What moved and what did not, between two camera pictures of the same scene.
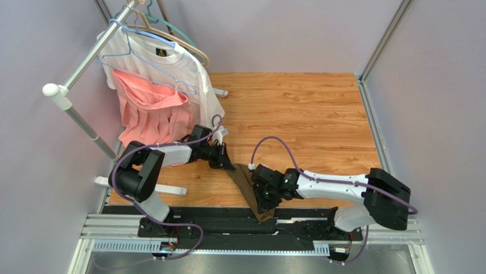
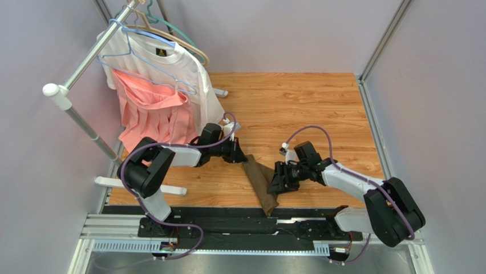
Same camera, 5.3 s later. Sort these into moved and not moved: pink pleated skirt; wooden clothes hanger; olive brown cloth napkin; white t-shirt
Moved: olive brown cloth napkin
Not moved: wooden clothes hanger; pink pleated skirt; white t-shirt
